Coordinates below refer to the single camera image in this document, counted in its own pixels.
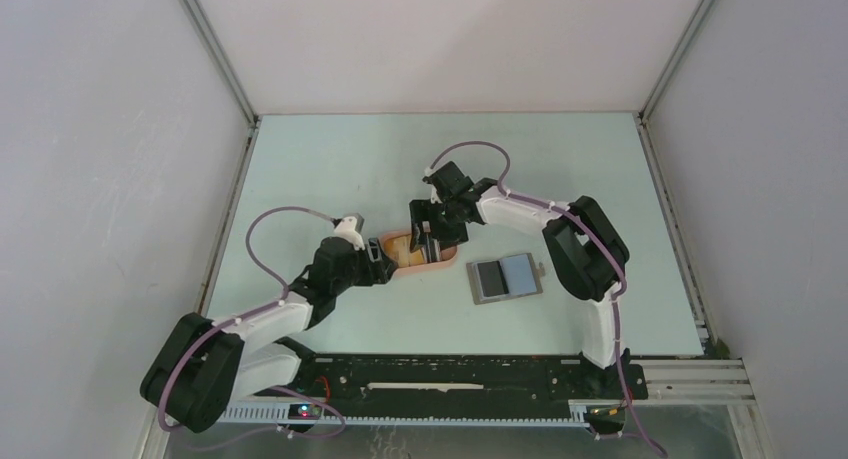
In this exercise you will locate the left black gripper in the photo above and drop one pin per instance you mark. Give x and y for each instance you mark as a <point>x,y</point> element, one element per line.
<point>377,272</point>

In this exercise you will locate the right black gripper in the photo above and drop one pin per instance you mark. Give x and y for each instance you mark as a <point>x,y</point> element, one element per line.
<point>425,210</point>

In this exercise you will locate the pink oval tray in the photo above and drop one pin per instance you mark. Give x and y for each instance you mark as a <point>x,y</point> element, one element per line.
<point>421,268</point>

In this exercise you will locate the grey card holder wallet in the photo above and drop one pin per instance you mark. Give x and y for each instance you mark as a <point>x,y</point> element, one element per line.
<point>507,278</point>

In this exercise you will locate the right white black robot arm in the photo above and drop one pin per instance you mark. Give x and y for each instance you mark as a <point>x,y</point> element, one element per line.
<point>587,253</point>

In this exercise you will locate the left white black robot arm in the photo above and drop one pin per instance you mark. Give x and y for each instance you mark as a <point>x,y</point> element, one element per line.
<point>205,364</point>

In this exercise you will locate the yellow credit card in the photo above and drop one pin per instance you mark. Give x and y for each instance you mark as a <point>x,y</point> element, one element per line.
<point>398,249</point>

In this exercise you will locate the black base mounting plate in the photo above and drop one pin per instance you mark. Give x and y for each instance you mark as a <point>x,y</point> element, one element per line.
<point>465,386</point>

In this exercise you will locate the left controller board red led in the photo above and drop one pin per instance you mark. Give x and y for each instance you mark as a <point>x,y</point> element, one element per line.
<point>304,411</point>

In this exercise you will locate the right controller board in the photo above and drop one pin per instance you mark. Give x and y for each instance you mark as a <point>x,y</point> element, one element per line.
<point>606,414</point>

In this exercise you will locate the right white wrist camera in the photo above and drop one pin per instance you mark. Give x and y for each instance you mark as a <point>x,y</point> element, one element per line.
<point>439,183</point>

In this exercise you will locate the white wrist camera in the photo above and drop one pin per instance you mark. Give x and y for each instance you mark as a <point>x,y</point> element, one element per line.
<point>439,183</point>
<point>349,228</point>

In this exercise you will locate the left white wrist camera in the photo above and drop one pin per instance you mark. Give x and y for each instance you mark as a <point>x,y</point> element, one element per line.
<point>349,228</point>

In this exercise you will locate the white cable duct strip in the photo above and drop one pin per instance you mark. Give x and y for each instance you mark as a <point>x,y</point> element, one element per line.
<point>284,413</point>

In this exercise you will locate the aluminium frame rail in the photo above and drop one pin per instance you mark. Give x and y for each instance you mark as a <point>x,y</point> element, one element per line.
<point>699,379</point>

